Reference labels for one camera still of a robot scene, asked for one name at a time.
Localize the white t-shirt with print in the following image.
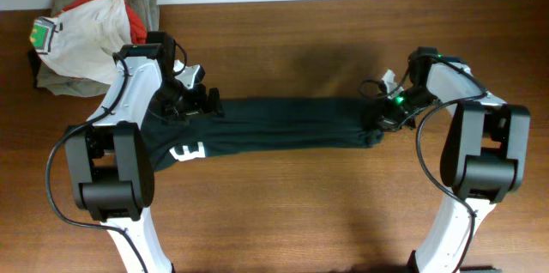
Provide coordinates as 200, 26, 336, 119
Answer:
29, 0, 131, 85

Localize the dark green t-shirt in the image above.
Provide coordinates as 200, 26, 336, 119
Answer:
141, 97, 383, 171

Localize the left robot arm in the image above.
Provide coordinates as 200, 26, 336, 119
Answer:
61, 31, 223, 272

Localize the red garment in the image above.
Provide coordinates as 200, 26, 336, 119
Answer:
51, 0, 160, 44

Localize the olive grey folded garment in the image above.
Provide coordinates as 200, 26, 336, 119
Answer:
33, 0, 160, 98

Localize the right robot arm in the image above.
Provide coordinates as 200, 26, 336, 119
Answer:
363, 46, 531, 272

